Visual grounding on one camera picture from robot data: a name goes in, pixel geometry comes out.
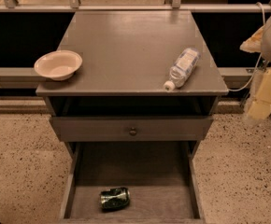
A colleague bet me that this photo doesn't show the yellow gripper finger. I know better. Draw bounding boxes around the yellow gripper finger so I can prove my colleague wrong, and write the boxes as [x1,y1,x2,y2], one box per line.
[239,27,264,53]
[243,67,271,124]

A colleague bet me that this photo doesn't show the crushed green can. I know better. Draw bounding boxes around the crushed green can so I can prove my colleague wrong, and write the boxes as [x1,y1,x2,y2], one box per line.
[100,187,130,211]

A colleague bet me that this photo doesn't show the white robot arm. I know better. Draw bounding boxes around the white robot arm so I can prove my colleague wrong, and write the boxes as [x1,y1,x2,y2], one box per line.
[239,16,271,124]

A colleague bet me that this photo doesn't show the open grey middle drawer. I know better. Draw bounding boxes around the open grey middle drawer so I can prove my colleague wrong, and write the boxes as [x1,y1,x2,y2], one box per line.
[58,142,206,224]

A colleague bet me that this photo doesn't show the round dark drawer knob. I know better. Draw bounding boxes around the round dark drawer knob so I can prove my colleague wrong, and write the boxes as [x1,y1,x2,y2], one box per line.
[129,127,137,136]

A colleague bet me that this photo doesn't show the grey wooden drawer cabinet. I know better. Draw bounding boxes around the grey wooden drawer cabinet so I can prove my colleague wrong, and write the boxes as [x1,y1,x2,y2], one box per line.
[36,9,230,161]

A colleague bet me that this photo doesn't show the grey top drawer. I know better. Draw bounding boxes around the grey top drawer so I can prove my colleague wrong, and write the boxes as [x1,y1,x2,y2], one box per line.
[50,116,213,142]

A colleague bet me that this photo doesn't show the clear plastic water bottle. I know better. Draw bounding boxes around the clear plastic water bottle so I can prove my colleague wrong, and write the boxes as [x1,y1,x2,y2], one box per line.
[164,48,200,91]

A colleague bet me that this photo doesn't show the white bowl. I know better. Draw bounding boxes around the white bowl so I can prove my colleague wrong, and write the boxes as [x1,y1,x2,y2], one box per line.
[34,50,82,81]

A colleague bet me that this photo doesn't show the metal railing frame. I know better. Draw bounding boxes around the metal railing frame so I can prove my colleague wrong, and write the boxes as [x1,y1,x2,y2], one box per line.
[0,0,271,69]

